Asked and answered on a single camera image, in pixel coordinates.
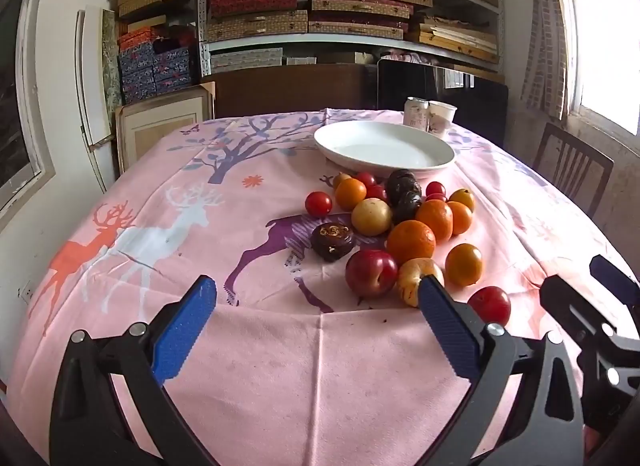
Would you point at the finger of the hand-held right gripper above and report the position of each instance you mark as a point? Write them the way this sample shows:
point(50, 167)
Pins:
point(612, 273)
point(565, 296)

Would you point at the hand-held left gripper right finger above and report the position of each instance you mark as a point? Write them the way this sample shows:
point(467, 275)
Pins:
point(445, 326)

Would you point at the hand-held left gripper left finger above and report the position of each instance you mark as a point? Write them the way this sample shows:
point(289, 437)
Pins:
point(185, 331)

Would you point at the red plum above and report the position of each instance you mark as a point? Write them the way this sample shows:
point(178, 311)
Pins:
point(371, 272)
point(490, 305)

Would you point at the striped yellow pepino melon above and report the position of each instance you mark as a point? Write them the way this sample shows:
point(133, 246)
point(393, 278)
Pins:
point(407, 283)

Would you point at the small orange kumquat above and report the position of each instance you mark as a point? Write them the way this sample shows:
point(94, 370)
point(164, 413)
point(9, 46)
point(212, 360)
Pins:
point(341, 178)
point(464, 264)
point(350, 193)
point(462, 197)
point(461, 218)

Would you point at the large orange tangerine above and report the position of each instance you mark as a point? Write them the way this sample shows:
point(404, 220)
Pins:
point(436, 218)
point(411, 242)

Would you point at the plain yellow pepino melon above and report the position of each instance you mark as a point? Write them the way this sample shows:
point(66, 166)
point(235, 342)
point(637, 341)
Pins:
point(371, 216)

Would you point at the red cherry tomato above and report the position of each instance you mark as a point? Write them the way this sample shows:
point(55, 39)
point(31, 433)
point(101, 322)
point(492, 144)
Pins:
point(376, 192)
point(366, 178)
point(318, 203)
point(435, 188)
point(436, 197)

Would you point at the white oval plate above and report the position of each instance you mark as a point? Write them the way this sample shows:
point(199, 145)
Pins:
point(385, 145)

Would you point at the pink deer print tablecloth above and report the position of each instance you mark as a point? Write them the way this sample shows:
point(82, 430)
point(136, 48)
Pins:
point(280, 371)

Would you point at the dark wooden chair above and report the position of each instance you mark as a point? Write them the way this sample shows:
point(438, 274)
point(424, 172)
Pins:
point(550, 140)

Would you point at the framed picture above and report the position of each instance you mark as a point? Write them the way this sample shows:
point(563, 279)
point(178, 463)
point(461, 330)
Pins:
point(160, 128)

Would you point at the black glossy panel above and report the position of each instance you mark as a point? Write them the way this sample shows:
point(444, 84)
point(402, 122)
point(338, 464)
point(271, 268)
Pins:
point(480, 105)

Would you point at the white paper cup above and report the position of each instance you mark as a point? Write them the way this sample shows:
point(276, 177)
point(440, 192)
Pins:
point(442, 115)

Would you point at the pale drink can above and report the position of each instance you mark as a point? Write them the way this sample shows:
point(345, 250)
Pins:
point(416, 113)

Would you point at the bright window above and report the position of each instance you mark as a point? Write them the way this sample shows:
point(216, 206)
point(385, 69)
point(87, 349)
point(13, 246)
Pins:
point(605, 45)

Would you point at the patterned curtain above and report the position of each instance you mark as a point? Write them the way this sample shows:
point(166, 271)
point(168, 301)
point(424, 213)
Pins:
point(545, 45)

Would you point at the white board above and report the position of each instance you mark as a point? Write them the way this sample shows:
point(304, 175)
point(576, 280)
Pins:
point(92, 95)

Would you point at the stack of blue patterned boxes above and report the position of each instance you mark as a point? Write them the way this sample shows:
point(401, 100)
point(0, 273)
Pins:
point(155, 73)

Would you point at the dark brown wooden board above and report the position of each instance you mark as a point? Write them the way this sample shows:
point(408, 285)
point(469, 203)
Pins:
point(290, 90)

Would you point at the white framed window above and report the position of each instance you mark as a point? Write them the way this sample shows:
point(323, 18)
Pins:
point(15, 120)

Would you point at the pink folded cloth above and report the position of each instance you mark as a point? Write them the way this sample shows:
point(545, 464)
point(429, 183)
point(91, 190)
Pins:
point(405, 56)

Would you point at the green marbled board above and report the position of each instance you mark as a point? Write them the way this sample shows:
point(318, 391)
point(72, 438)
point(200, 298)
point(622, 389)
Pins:
point(111, 60)

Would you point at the orange patterned box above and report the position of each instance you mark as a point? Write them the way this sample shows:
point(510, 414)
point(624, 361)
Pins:
point(137, 38)

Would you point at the white metal shelf rack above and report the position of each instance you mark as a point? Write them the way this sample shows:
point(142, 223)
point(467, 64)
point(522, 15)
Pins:
point(350, 43)

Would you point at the stack of woven tan boxes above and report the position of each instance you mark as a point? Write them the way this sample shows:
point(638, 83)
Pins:
point(350, 20)

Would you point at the wall socket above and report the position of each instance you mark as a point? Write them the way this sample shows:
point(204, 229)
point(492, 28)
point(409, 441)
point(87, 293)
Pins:
point(26, 292)

